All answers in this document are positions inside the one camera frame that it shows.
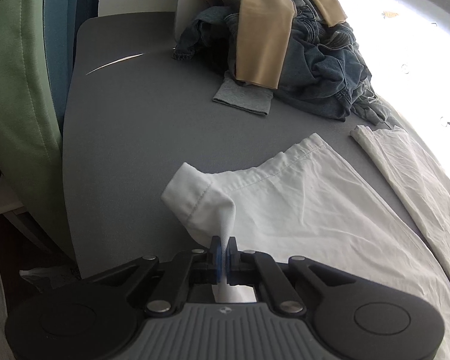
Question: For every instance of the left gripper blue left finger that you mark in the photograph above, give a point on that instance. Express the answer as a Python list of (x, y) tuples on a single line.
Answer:
[(185, 271)]

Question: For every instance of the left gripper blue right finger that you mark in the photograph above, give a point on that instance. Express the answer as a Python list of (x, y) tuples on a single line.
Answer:
[(261, 272)]

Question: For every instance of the white trousers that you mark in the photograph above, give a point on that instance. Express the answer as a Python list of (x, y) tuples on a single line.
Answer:
[(309, 201)]

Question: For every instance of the grey cloth piece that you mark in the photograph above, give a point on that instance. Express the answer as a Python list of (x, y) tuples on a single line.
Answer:
[(245, 97)]

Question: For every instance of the grey shirt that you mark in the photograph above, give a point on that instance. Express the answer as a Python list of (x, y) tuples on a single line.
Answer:
[(374, 109)]

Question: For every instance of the dark denim jeans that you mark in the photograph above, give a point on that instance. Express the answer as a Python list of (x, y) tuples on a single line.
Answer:
[(323, 71)]

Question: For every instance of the green chair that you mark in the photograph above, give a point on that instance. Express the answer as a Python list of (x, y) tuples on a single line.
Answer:
[(30, 140)]

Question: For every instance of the white board panel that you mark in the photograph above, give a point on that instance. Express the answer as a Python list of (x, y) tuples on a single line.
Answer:
[(186, 11)]

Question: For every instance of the tan garment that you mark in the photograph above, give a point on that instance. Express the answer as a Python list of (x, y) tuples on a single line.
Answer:
[(263, 35)]

